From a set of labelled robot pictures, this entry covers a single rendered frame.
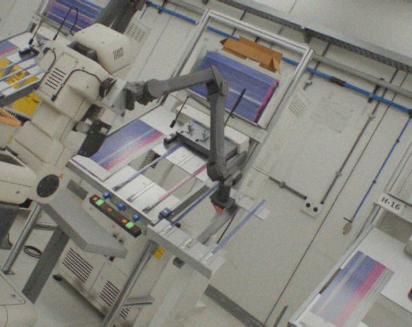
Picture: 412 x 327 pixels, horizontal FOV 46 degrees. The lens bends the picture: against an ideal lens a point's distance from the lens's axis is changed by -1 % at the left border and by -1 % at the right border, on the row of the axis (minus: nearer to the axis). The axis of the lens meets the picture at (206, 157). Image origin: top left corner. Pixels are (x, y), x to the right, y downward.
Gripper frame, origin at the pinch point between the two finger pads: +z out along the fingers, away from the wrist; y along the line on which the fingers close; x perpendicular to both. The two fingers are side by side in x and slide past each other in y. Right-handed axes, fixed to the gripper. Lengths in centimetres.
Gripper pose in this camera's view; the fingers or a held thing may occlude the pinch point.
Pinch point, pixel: (219, 212)
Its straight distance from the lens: 222.3
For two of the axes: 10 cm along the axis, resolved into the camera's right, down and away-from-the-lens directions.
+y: -8.0, -4.6, 3.9
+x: -5.9, 4.8, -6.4
